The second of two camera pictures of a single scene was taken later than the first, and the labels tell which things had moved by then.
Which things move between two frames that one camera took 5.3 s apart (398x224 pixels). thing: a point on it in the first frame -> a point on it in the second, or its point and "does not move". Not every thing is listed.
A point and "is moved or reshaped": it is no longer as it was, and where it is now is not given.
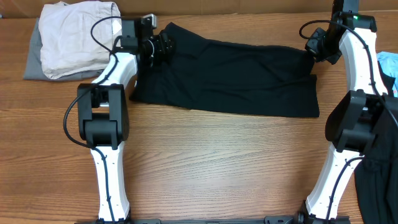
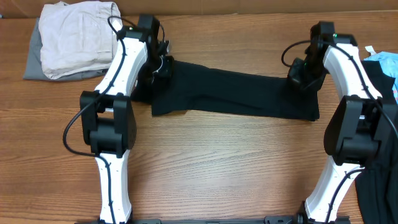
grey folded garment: [33, 70] does not move
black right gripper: [311, 46] -> [294, 75]
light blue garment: [388, 61] does not move
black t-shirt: [239, 79] is moved or reshaped
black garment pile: [377, 177] does not move
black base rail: [278, 219] does not move
